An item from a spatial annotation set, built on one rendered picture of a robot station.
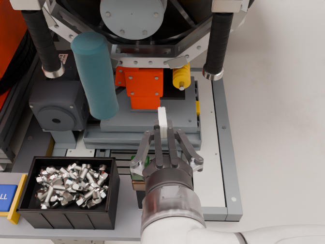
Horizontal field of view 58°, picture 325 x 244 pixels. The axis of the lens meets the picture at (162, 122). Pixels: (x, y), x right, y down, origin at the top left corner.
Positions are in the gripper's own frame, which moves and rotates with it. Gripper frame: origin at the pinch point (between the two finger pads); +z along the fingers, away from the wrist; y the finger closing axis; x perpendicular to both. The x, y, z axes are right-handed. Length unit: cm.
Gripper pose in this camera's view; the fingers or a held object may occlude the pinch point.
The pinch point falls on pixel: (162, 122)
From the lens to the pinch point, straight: 61.0
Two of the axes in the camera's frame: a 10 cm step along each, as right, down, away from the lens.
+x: 0.1, 8.0, 6.0
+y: -10.0, 0.5, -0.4
